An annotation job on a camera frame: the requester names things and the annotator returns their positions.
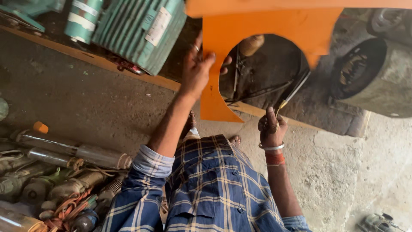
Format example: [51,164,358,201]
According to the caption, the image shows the person's right hand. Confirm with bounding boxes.
[258,107,288,145]

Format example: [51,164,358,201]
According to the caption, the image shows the person's left hand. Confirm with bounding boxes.
[182,32,232,100]

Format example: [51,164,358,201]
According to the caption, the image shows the brass-handled scissors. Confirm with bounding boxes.
[262,70,312,134]

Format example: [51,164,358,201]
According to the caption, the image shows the orange insulation paper sheet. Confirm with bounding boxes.
[185,0,412,124]

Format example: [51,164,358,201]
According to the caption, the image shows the silver wrist bangle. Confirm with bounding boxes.
[258,142,285,151]

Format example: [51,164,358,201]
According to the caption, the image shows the red thread wristband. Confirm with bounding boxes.
[265,152,286,167]

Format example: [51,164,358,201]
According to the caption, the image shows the thin metal rod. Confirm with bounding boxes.
[233,45,241,93]

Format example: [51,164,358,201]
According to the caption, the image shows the person's left foot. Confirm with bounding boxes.
[181,111,198,140]

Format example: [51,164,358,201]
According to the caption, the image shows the green ribbed electric motor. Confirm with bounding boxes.
[91,0,188,76]

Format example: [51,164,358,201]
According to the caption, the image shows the blue plaid shirt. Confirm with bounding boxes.
[101,134,313,232]

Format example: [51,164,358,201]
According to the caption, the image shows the wooden workbench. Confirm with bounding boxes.
[0,0,371,138]

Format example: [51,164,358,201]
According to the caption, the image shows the grey motor stator housing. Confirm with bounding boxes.
[328,38,412,118]

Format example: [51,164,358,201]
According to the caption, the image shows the green cylinder with white bands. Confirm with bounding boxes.
[63,0,104,45]

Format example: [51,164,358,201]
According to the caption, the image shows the small grey metal machine part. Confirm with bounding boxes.
[357,212,407,232]

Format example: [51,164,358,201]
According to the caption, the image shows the grey round motor part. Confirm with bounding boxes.
[367,8,412,44]

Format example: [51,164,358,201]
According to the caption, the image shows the orange plastic cap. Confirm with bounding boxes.
[33,121,49,134]

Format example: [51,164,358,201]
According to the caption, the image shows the heap of old pump motors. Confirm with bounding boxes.
[0,124,134,232]

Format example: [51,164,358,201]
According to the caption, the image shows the green machine casting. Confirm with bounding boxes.
[0,0,67,33]

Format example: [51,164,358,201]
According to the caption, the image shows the black wire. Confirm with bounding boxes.
[225,80,295,104]

